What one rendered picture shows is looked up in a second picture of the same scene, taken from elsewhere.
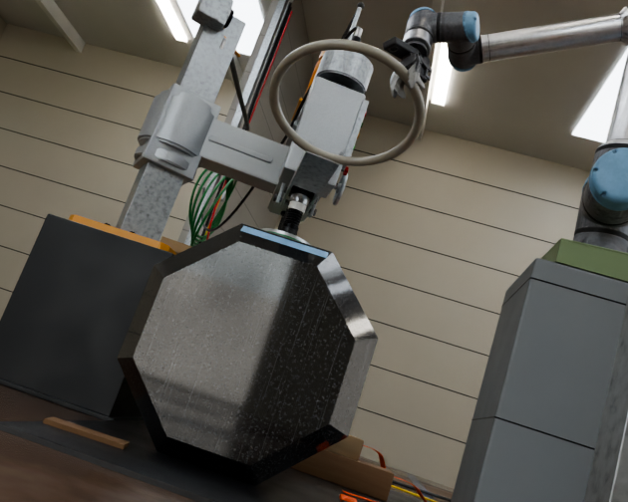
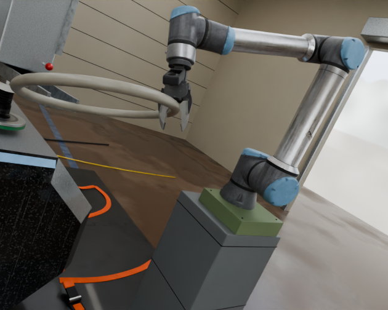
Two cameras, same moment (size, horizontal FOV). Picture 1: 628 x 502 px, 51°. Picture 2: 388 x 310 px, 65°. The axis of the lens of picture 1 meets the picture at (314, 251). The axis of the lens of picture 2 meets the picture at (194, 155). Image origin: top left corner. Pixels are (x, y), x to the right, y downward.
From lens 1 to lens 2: 1.56 m
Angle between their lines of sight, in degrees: 55
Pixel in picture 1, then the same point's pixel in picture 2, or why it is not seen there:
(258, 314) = (0, 227)
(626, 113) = (297, 147)
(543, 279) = (227, 245)
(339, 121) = (52, 10)
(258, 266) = not seen: outside the picture
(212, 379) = not seen: outside the picture
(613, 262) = (259, 228)
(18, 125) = not seen: outside the picture
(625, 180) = (284, 197)
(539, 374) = (212, 289)
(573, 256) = (244, 230)
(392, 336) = not seen: hidden behind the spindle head
